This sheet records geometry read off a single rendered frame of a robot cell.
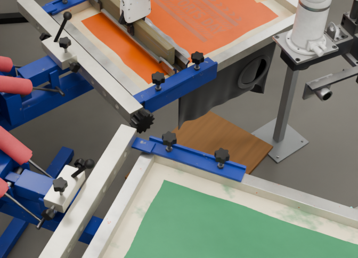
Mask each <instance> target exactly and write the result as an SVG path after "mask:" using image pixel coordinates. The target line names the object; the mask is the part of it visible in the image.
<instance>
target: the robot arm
mask: <svg viewBox="0 0 358 258"><path fill-rule="evenodd" d="M331 2H332V0H298V5H297V10H296V15H295V20H294V25H293V29H292V30H290V31H289V32H288V33H287V35H286V43H287V45H288V47H289V48H290V49H291V50H293V51H294V52H297V53H299V54H303V55H314V54H317V55H318V56H319V57H321V56H323V54H324V52H323V51H326V50H327V47H326V38H325V37H324V35H323V33H324V29H325V26H326V21H327V17H328V13H329V9H330V5H331ZM150 12H151V3H150V0H120V18H119V21H118V23H120V24H121V25H126V26H127V32H128V33H129V34H131V35H132V36H134V26H133V22H134V21H136V20H138V19H142V20H143V21H145V17H146V16H147V15H148V14H150Z"/></svg>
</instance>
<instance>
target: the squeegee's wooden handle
mask: <svg viewBox="0 0 358 258"><path fill-rule="evenodd" d="M99 1H100V2H101V6H102V9H105V10H106V11H107V12H108V13H110V14H111V15H112V16H113V17H114V18H115V19H116V20H117V21H119V18H120V0H99ZM133 26H134V36H135V37H136V38H137V39H139V40H140V41H141V42H142V43H143V44H144V45H145V46H146V47H148V48H149V49H150V50H151V51H152V52H153V53H154V54H155V55H156V56H158V57H159V58H160V57H163V58H165V59H166V60H167V61H168V62H169V63H170V64H174V57H175V47H174V46H173V45H171V44H170V43H169V42H168V41H166V40H165V39H164V38H163V37H162V36H161V35H159V34H158V33H157V32H156V31H155V30H154V29H153V28H151V27H150V26H149V25H148V24H147V23H146V22H144V21H143V20H142V19H138V20H136V21H134V22H133Z"/></svg>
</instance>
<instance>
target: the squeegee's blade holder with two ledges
mask: <svg viewBox="0 0 358 258"><path fill-rule="evenodd" d="M101 12H102V13H103V14H104V15H105V16H106V17H107V18H108V19H109V20H111V21H112V22H113V23H114V24H115V25H116V26H117V27H118V28H119V29H121V30H122V31H123V32H124V33H125V34H126V35H127V36H128V37H129V38H130V39H132V40H133V41H134V42H135V43H136V44H137V45H138V46H139V47H140V48H142V49H143V50H144V51H145V52H146V53H147V54H148V55H149V56H150V57H152V58H153V59H154V60H155V61H156V62H157V63H159V64H160V63H161V59H160V58H159V57H158V56H156V55H155V54H154V53H153V52H152V51H151V50H150V49H149V48H148V47H146V46H145V45H144V44H143V43H142V42H141V41H140V40H139V39H137V38H136V37H135V36H132V35H131V34H129V33H128V32H127V29H126V28H125V27H124V26H123V25H121V24H120V23H118V21H117V20H116V19H115V18H114V17H113V16H112V15H111V14H110V13H108V12H107V11H106V10H105V9H101Z"/></svg>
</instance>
